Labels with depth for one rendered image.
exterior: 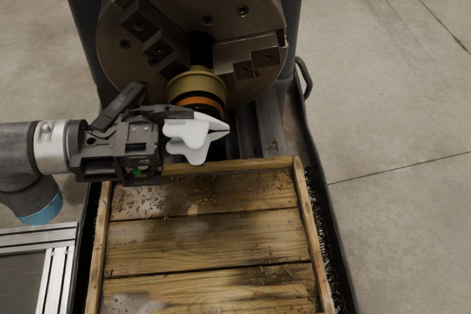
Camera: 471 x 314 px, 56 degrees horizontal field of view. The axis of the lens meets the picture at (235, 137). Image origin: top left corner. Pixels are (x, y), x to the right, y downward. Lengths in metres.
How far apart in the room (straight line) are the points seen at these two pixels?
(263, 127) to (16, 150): 0.48
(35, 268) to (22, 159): 0.99
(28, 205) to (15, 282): 0.89
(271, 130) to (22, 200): 0.48
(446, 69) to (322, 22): 0.73
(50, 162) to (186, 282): 0.27
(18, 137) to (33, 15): 2.37
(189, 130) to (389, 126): 1.66
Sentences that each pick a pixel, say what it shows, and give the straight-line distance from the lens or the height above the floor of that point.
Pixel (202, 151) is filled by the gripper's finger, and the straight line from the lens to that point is 0.62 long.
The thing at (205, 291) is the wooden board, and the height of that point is 0.89.
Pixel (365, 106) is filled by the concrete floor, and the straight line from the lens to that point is 2.24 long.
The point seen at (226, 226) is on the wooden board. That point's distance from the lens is 0.76.
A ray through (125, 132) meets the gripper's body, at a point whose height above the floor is 1.11.
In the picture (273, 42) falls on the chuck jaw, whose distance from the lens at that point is 0.70.
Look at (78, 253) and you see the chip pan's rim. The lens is 1.11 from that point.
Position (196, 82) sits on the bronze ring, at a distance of 0.63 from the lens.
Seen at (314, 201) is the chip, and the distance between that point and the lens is 1.19.
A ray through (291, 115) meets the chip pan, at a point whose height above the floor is 0.54.
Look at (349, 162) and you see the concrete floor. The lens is 1.99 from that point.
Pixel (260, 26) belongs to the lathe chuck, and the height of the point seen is 1.13.
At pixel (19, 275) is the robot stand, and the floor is 0.21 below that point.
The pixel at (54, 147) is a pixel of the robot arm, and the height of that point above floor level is 1.11.
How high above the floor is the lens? 1.55
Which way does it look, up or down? 50 degrees down
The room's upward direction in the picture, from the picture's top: straight up
